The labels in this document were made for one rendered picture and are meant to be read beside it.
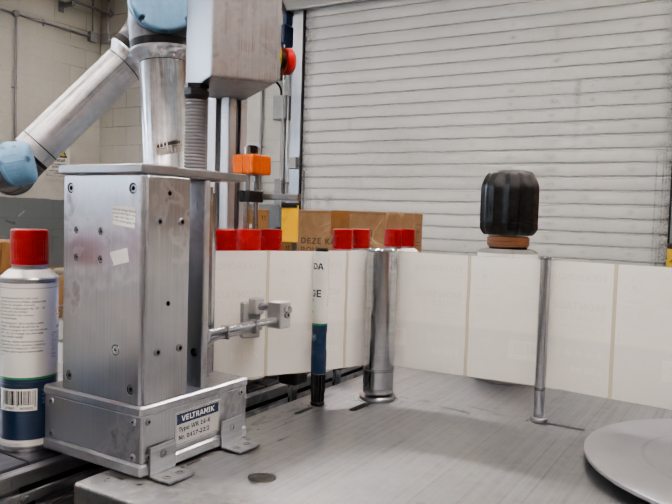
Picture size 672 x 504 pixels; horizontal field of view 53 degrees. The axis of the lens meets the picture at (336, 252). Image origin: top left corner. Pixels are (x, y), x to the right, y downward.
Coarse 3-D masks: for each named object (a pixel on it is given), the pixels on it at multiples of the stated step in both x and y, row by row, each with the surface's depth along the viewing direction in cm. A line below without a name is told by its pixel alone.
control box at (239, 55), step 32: (192, 0) 100; (224, 0) 90; (256, 0) 91; (192, 32) 100; (224, 32) 90; (256, 32) 92; (192, 64) 100; (224, 64) 90; (256, 64) 92; (224, 96) 104
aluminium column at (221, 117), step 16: (208, 112) 107; (224, 112) 105; (240, 112) 107; (208, 128) 107; (224, 128) 106; (240, 128) 107; (208, 144) 107; (224, 144) 106; (240, 144) 108; (208, 160) 107; (224, 160) 106; (224, 192) 106; (224, 208) 106; (240, 208) 108; (224, 224) 106; (240, 224) 109
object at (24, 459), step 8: (272, 376) 94; (248, 384) 90; (256, 384) 90; (264, 384) 90; (272, 384) 91; (248, 392) 86; (0, 456) 61; (8, 456) 61; (16, 456) 61; (24, 456) 61; (32, 456) 61; (40, 456) 61; (48, 456) 62; (0, 464) 59; (8, 464) 59; (16, 464) 59; (24, 464) 60; (0, 472) 58
